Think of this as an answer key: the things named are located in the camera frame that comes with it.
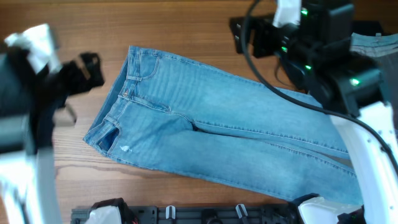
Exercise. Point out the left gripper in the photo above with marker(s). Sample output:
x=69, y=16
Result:
x=68, y=79

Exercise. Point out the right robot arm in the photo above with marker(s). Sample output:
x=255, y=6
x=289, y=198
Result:
x=312, y=41

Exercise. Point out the grey shorts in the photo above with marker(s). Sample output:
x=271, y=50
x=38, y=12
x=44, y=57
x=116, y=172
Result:
x=383, y=49

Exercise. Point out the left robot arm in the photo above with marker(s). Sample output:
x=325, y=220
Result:
x=35, y=84

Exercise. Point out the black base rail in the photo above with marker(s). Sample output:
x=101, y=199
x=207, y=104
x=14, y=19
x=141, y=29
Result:
x=202, y=214

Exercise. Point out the black garment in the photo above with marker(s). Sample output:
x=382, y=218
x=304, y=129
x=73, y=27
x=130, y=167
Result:
x=368, y=28

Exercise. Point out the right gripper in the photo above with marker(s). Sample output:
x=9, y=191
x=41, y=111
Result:
x=262, y=26

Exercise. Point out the light blue jeans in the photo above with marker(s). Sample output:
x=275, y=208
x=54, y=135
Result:
x=170, y=113

